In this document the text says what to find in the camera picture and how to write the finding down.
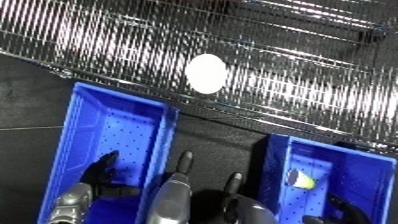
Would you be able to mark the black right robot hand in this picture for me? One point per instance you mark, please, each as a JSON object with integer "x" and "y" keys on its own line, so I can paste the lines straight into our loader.
{"x": 349, "y": 216}

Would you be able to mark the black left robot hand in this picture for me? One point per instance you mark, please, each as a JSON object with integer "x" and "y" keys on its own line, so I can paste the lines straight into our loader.
{"x": 100, "y": 180}

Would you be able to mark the green banded paper cup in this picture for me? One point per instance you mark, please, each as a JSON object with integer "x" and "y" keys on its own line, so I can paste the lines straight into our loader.
{"x": 206, "y": 74}
{"x": 302, "y": 180}

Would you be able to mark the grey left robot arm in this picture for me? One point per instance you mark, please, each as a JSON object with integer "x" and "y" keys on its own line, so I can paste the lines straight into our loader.
{"x": 72, "y": 203}

